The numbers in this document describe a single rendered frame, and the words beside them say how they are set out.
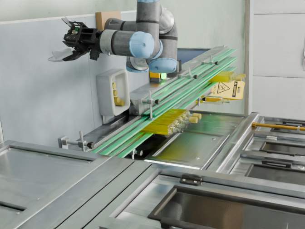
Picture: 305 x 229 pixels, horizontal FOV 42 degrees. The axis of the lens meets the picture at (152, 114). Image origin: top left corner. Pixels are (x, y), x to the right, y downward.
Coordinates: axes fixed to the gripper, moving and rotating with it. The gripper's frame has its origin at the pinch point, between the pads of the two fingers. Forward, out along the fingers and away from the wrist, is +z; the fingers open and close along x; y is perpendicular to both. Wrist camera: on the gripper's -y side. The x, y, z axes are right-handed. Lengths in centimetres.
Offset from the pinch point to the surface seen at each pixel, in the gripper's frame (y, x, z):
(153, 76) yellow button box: -127, -36, 22
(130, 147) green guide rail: -87, 18, 5
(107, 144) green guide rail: -71, 21, 10
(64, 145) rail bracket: -45, 29, 16
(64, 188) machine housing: -1.6, 45.6, -18.8
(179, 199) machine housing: -8, 41, -52
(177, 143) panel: -118, 6, -9
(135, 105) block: -98, -7, 14
